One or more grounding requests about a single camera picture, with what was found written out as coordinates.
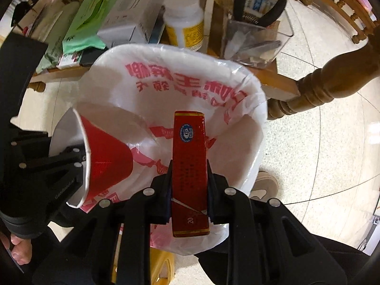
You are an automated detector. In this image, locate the white bottle yellow label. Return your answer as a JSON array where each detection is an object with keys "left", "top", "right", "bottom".
[{"left": 163, "top": 0, "right": 205, "bottom": 52}]

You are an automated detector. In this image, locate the person's left hand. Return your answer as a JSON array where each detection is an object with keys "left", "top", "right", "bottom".
[{"left": 0, "top": 231, "right": 33, "bottom": 266}]

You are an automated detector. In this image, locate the bin with white plastic bag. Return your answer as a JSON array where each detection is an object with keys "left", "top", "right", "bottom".
[{"left": 71, "top": 44, "right": 266, "bottom": 256}]

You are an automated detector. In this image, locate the pale green printed packet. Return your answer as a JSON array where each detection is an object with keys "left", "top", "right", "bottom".
[{"left": 35, "top": 31, "right": 66, "bottom": 75}]

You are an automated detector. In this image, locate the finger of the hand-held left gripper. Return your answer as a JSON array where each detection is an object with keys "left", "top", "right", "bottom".
[
  {"left": 42, "top": 168, "right": 90, "bottom": 223},
  {"left": 12, "top": 146, "right": 87, "bottom": 186}
]

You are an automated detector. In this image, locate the small red and white box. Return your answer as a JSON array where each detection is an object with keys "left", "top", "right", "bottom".
[{"left": 57, "top": 51, "right": 84, "bottom": 68}]

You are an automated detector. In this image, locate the wooden side table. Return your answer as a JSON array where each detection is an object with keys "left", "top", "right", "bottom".
[{"left": 28, "top": 0, "right": 380, "bottom": 121}]

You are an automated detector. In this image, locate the beige shoe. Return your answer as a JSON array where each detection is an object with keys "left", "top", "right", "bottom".
[{"left": 249, "top": 171, "right": 280, "bottom": 201}]

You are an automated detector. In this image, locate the yellow plastic stool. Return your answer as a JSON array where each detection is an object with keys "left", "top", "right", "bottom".
[{"left": 149, "top": 247, "right": 178, "bottom": 285}]

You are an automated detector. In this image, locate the clear plastic container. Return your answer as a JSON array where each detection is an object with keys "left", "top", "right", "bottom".
[{"left": 220, "top": 4, "right": 295, "bottom": 69}]

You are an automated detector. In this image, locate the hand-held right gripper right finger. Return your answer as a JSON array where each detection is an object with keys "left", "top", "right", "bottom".
[{"left": 206, "top": 159, "right": 348, "bottom": 285}]

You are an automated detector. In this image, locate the wooden spindle chair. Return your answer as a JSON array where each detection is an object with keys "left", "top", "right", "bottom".
[{"left": 289, "top": 0, "right": 375, "bottom": 46}]

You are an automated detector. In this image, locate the black elastic band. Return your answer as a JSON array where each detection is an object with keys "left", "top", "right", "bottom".
[{"left": 233, "top": 0, "right": 287, "bottom": 29}]

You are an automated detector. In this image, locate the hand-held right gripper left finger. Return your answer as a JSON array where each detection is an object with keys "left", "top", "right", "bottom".
[{"left": 61, "top": 160, "right": 174, "bottom": 285}]

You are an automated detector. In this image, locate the red paper cup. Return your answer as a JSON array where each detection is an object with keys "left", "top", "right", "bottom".
[{"left": 49, "top": 105, "right": 135, "bottom": 209}]

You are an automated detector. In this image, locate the white carton box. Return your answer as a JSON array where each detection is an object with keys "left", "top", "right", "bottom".
[{"left": 97, "top": 0, "right": 179, "bottom": 48}]

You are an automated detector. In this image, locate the red cigarette box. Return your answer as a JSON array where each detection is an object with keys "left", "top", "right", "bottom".
[{"left": 171, "top": 111, "right": 211, "bottom": 238}]

